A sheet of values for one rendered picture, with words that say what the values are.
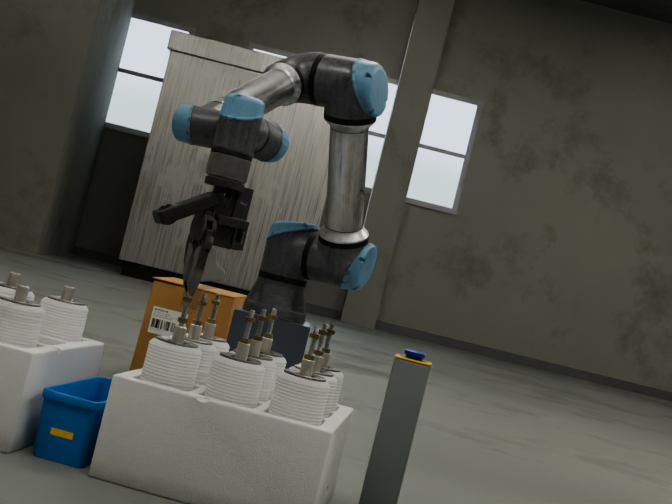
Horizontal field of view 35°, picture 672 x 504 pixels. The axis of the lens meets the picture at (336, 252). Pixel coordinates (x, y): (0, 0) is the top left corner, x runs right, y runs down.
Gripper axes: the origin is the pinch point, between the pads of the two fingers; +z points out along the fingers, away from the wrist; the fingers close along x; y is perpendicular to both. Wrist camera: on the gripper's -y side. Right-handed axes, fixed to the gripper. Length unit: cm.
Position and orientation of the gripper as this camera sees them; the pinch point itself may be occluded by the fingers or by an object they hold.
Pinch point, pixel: (187, 287)
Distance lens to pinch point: 192.8
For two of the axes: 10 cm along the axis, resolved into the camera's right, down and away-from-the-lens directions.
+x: -4.4, -1.0, 8.9
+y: 8.6, 2.2, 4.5
